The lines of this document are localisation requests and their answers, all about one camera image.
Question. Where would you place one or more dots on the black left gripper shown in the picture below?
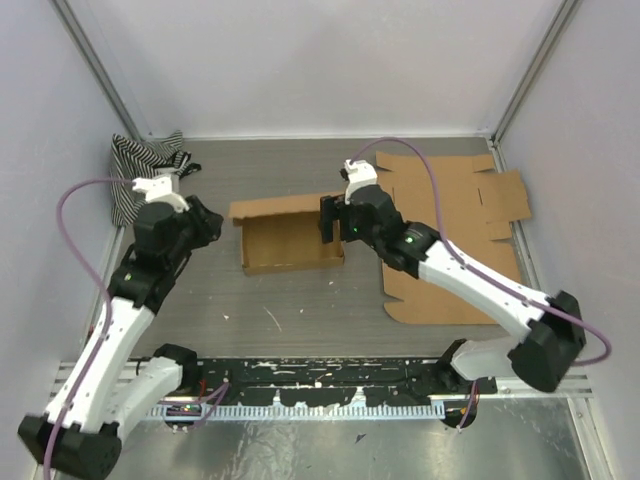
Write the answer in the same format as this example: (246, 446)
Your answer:
(208, 222)

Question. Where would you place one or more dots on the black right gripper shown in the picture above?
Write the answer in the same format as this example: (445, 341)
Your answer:
(329, 206)

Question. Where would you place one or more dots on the brown cardboard box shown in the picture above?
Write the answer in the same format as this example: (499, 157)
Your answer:
(281, 234)

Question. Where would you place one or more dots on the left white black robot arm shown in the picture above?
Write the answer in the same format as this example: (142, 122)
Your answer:
(83, 429)

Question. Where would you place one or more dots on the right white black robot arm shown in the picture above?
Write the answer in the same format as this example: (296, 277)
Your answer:
(544, 338)

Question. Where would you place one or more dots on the black white striped cloth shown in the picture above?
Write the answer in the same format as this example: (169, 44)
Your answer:
(131, 159)

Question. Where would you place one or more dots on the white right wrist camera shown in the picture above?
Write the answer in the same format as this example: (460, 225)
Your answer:
(358, 174)

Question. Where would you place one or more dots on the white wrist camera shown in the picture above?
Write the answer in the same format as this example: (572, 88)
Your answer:
(161, 189)
(358, 174)

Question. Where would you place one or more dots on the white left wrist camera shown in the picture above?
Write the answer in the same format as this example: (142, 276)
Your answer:
(161, 189)

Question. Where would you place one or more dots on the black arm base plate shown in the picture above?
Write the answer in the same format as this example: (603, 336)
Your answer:
(320, 382)

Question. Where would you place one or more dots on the slotted grey cable duct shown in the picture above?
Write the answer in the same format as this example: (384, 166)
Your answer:
(354, 411)

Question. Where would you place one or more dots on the left aluminium corner post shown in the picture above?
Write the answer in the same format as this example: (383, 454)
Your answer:
(81, 22)

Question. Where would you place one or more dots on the aluminium corner post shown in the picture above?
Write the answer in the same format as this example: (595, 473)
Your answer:
(552, 35)
(81, 22)

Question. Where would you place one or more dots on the aluminium front rail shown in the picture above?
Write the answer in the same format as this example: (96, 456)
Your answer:
(320, 380)

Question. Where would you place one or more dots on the right aluminium corner post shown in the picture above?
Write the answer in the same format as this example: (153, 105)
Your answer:
(552, 35)

